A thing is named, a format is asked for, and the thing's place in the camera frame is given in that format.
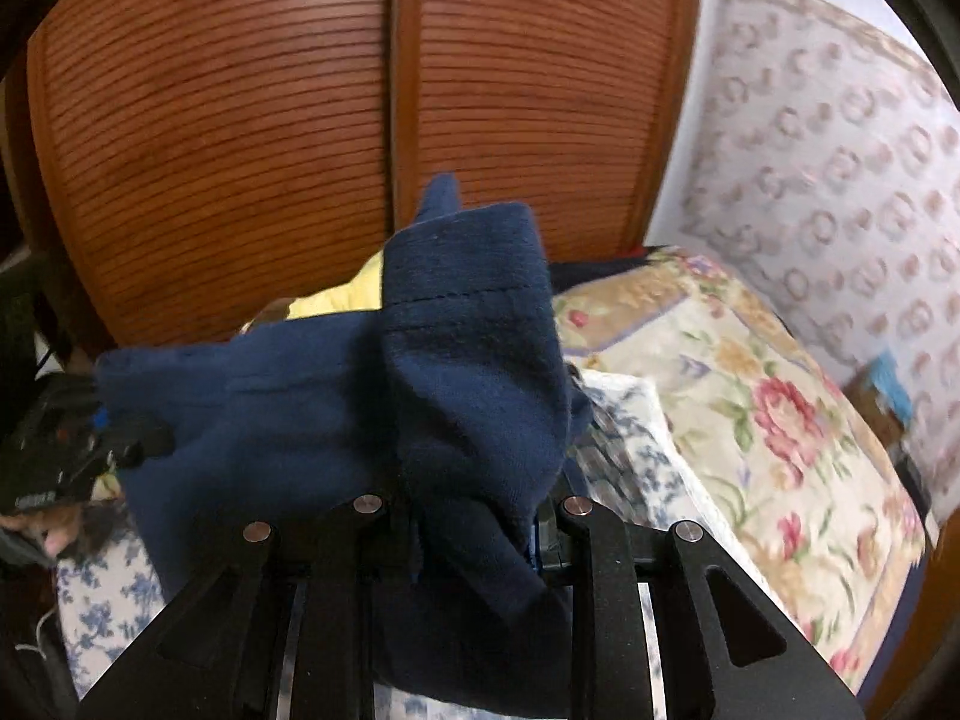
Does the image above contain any cardboard box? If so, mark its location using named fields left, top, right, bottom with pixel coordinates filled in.
left=844, top=375, right=905, bottom=451

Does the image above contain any yellow plush pillow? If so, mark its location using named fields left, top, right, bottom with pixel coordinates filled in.
left=240, top=251, right=387, bottom=331

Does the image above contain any ring-patterned sheer curtain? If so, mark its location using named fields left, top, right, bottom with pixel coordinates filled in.
left=645, top=0, right=960, bottom=526

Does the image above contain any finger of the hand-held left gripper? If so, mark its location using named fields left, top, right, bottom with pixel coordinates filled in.
left=94, top=403, right=177, bottom=470

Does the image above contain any person's left hand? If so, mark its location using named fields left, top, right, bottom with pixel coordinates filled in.
left=0, top=514, right=80, bottom=560

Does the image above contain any blue floral bed sheet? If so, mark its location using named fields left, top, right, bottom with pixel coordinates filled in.
left=52, top=371, right=721, bottom=720

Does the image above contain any blue cloth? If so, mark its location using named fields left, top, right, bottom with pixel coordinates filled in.
left=862, top=351, right=916, bottom=428

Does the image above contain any wooden louvred wardrobe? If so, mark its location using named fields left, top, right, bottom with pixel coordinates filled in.
left=0, top=0, right=706, bottom=361

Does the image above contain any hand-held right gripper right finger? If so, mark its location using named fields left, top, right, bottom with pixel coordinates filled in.
left=532, top=493, right=867, bottom=720

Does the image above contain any cream floral quilt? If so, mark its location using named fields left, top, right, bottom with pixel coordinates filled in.
left=551, top=247, right=931, bottom=695

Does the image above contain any navy printed t-shirt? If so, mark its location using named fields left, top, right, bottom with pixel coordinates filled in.
left=94, top=174, right=593, bottom=717

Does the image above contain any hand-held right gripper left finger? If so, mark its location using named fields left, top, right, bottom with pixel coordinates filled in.
left=75, top=493, right=396, bottom=720

